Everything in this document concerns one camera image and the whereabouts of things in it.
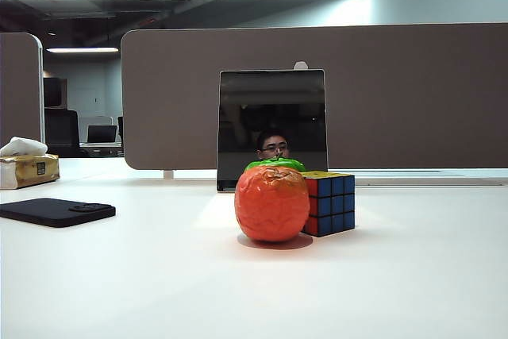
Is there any green toy apple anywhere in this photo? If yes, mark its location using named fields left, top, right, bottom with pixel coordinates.
left=244, top=156, right=306, bottom=174

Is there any orange toy fruit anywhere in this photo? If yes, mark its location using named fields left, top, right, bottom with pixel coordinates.
left=234, top=165, right=311, bottom=243

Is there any Rubik's cube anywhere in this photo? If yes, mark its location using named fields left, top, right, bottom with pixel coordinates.
left=299, top=171, right=356, bottom=238

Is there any rectangular standing mirror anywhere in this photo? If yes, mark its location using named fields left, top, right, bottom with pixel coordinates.
left=216, top=69, right=329, bottom=193

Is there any wide brown desk partition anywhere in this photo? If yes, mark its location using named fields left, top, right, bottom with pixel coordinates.
left=121, top=23, right=508, bottom=171

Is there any open laptop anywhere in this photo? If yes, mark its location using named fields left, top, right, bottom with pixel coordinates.
left=86, top=124, right=118, bottom=144

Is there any black office chair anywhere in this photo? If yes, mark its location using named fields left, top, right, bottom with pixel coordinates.
left=44, top=108, right=90, bottom=157

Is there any short ceiling light strip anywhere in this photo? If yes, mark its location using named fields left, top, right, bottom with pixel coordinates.
left=46, top=47, right=120, bottom=53

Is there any dark storage cabinet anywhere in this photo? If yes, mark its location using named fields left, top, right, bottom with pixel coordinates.
left=43, top=76, right=67, bottom=109

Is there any black smartphone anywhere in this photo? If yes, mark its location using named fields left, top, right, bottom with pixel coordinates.
left=0, top=197, right=117, bottom=229

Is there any yellow tissue pack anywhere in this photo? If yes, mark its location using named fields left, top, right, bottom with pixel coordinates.
left=0, top=136, right=60, bottom=190

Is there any narrow brown desk partition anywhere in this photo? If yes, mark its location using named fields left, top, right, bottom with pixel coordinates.
left=0, top=32, right=44, bottom=148

